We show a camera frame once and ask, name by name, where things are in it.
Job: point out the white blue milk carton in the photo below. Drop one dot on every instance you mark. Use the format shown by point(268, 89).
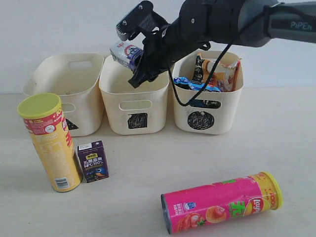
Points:
point(126, 54)

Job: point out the yellow chips can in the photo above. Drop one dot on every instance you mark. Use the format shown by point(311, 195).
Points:
point(45, 121)

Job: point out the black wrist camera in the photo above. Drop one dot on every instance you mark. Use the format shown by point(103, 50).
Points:
point(141, 19)

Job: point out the cream bin with triangle mark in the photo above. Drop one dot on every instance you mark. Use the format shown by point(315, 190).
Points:
point(74, 77)

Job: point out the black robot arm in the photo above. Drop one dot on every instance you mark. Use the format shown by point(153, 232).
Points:
point(250, 23)

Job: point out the pink chips can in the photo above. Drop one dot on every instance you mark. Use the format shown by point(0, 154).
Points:
point(221, 201)

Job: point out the orange instant noodle packet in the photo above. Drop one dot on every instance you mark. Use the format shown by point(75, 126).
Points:
point(224, 76)

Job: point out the purple juice carton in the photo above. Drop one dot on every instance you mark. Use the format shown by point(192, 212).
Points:
point(93, 161)

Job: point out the cream bin with square mark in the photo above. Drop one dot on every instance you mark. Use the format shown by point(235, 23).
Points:
point(131, 110)

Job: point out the blue instant noodle packet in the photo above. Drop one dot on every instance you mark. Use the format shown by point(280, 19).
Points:
point(185, 83)

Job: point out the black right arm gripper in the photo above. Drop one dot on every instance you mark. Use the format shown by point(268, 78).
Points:
point(166, 47)

